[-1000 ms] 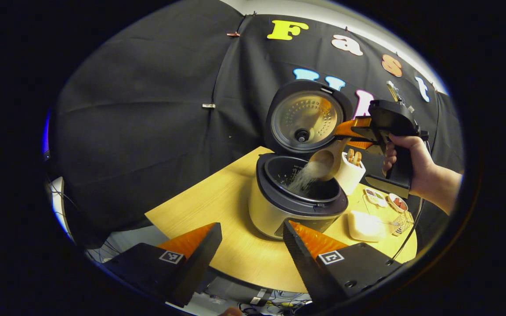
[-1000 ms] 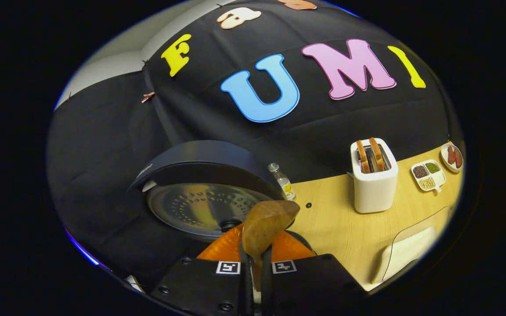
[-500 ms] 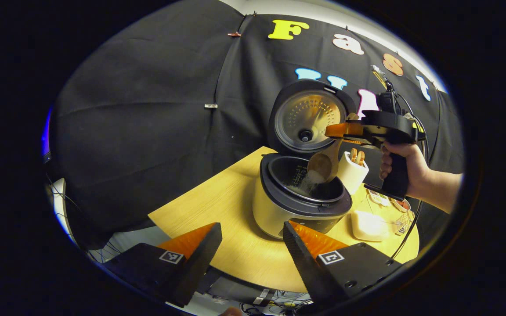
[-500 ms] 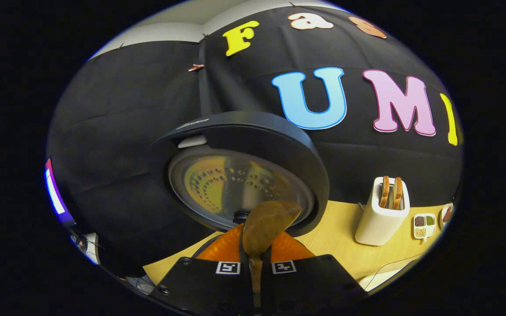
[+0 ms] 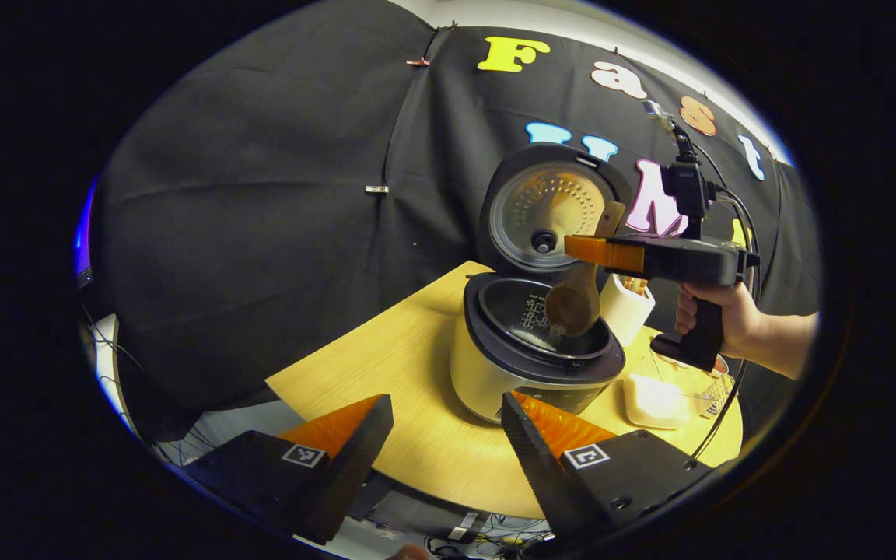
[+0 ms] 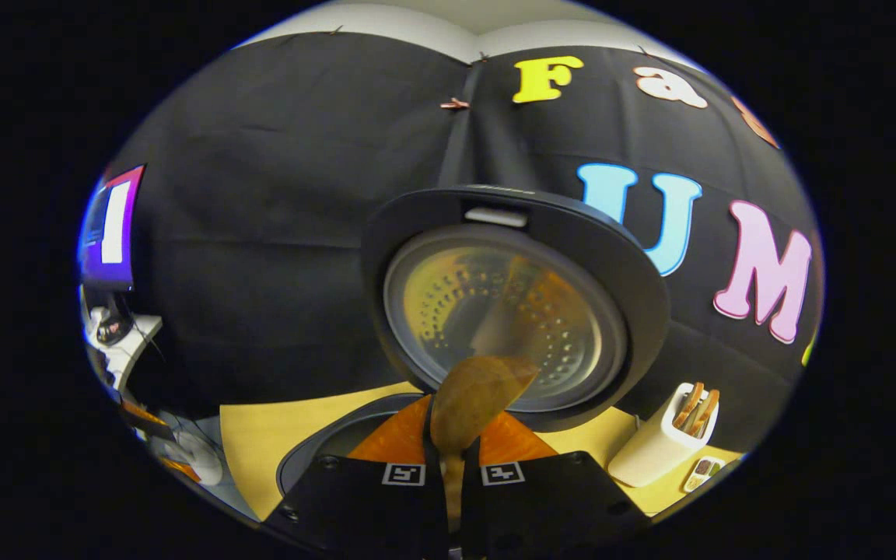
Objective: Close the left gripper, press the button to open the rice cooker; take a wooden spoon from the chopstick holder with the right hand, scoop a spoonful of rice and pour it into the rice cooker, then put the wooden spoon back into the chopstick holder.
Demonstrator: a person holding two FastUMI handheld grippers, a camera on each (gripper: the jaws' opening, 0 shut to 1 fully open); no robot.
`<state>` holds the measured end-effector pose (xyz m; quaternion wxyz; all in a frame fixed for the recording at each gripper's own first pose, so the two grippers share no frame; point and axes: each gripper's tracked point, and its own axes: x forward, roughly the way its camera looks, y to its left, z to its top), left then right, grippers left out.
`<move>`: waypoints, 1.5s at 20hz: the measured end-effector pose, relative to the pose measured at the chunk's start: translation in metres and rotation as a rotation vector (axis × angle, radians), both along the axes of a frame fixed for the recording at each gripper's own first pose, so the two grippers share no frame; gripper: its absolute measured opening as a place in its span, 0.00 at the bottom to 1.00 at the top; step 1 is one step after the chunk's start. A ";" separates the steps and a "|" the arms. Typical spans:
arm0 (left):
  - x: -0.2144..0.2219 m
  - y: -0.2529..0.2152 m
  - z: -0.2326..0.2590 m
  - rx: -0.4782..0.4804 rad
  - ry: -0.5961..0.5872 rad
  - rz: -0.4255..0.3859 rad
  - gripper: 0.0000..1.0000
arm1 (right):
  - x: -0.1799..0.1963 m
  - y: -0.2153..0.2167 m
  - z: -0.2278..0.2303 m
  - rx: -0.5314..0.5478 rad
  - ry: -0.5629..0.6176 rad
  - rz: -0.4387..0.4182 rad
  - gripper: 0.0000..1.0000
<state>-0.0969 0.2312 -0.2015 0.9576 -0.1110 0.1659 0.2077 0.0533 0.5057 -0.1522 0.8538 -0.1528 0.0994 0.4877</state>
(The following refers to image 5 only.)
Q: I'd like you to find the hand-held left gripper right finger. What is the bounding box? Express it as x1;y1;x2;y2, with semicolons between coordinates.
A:
501;392;717;549

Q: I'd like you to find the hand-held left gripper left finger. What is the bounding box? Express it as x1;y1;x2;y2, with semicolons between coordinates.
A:
184;394;396;547

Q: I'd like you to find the wooden spoon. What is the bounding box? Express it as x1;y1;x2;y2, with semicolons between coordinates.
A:
544;201;628;338

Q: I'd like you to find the dark grey rice cooker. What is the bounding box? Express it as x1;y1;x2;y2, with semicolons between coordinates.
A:
450;142;635;425

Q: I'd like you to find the clear rice container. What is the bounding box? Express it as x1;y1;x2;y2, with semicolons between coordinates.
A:
623;350;729;430

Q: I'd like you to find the metal wire chopstick holder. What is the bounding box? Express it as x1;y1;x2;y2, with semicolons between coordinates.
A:
701;373;737;419

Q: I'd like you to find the white toaster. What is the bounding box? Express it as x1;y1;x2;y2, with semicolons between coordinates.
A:
600;272;656;348

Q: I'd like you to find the black backdrop cloth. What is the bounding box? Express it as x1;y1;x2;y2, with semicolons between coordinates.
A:
79;0;822;436

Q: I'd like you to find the tangle of floor cables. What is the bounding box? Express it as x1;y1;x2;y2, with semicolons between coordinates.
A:
425;513;558;557

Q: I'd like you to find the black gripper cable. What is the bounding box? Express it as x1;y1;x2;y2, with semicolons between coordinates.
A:
689;140;761;461

